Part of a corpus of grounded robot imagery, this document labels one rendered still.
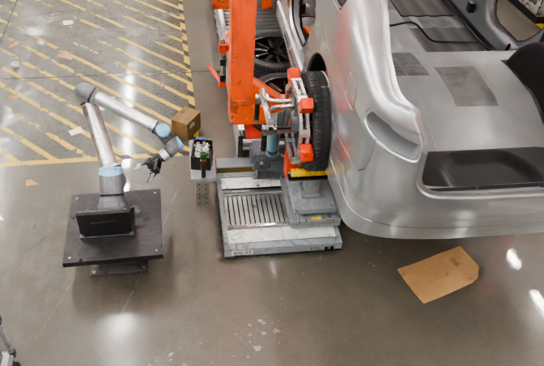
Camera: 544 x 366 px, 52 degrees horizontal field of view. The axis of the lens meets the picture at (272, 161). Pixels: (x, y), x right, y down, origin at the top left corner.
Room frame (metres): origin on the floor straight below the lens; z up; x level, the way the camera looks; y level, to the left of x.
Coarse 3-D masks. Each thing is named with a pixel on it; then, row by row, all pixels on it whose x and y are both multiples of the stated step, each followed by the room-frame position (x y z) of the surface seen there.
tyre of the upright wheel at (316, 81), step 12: (312, 72) 3.10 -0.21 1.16; (312, 84) 2.94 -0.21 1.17; (324, 84) 2.95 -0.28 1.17; (312, 96) 2.86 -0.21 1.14; (324, 96) 2.86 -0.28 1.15; (324, 108) 2.79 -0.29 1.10; (312, 120) 2.78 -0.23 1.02; (324, 120) 2.75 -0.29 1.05; (312, 132) 2.74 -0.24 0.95; (324, 132) 2.71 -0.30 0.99; (312, 144) 2.71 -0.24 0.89; (324, 144) 2.68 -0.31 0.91; (324, 156) 2.68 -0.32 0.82; (312, 168) 2.71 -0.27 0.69; (324, 168) 2.73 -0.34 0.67
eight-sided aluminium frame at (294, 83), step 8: (296, 80) 3.05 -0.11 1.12; (288, 88) 3.15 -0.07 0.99; (296, 88) 2.96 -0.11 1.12; (288, 96) 3.20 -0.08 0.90; (296, 96) 2.89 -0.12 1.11; (304, 96) 2.88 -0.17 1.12; (304, 128) 2.74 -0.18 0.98; (304, 136) 2.71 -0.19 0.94; (288, 144) 3.02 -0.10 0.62; (288, 152) 2.95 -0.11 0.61; (296, 152) 2.74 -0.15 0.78; (296, 160) 2.71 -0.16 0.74
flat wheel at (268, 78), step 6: (264, 78) 4.03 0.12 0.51; (270, 78) 4.05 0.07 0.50; (276, 78) 4.06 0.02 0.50; (282, 78) 4.07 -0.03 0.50; (270, 84) 3.99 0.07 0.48; (276, 84) 4.05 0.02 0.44; (282, 84) 4.07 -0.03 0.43; (276, 90) 3.91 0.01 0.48; (282, 90) 3.91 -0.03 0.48; (258, 126) 3.60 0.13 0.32
